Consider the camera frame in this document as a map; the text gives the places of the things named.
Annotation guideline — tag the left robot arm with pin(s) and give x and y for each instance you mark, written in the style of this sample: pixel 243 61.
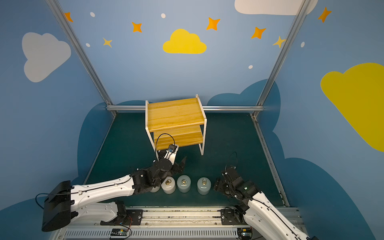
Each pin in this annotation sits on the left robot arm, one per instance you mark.
pixel 64 202

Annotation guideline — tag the white tea canister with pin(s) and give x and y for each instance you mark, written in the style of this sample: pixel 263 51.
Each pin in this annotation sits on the white tea canister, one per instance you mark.
pixel 155 189
pixel 169 185

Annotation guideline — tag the left aluminium frame post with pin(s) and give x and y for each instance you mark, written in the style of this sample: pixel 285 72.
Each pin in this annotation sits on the left aluminium frame post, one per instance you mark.
pixel 59 14

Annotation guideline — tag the left controller board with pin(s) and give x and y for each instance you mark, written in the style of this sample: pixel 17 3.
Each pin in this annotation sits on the left controller board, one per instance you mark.
pixel 119 234

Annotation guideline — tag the aluminium frame post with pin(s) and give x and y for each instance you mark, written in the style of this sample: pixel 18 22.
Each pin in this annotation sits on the aluminium frame post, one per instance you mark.
pixel 59 14
pixel 291 36

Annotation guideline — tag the grey-blue tea canister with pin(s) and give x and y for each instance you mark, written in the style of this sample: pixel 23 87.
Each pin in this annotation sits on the grey-blue tea canister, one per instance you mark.
pixel 204 186
pixel 184 183

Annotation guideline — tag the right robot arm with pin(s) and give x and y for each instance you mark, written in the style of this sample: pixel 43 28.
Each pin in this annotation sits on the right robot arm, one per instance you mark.
pixel 257 210

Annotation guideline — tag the rear aluminium frame bar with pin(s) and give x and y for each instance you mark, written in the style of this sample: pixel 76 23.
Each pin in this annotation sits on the rear aluminium frame bar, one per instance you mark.
pixel 205 108

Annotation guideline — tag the aluminium mounting rail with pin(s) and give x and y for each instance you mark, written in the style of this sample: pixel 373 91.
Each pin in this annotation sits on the aluminium mounting rail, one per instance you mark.
pixel 200 223

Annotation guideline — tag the right aluminium frame post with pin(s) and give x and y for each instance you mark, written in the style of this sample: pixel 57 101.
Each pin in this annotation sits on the right aluminium frame post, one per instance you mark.
pixel 291 36

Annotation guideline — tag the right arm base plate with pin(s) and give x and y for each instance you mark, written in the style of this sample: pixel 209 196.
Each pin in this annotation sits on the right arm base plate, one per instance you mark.
pixel 231 216

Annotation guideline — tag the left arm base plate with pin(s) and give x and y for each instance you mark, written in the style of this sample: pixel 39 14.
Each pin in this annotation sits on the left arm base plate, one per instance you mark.
pixel 126 218

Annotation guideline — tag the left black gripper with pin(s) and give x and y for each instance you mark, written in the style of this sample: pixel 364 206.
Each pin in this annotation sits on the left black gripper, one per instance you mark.
pixel 176 163

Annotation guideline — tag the wooden two-tier shelf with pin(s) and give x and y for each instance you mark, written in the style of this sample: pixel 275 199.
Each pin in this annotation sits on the wooden two-tier shelf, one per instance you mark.
pixel 180 122

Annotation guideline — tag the controller board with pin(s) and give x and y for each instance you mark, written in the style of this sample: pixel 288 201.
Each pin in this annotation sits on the controller board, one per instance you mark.
pixel 244 233
pixel 119 234

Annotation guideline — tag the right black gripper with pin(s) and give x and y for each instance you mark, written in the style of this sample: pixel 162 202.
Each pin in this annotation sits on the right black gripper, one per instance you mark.
pixel 225 179

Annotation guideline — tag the right controller board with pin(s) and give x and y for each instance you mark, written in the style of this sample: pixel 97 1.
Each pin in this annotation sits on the right controller board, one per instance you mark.
pixel 244 233

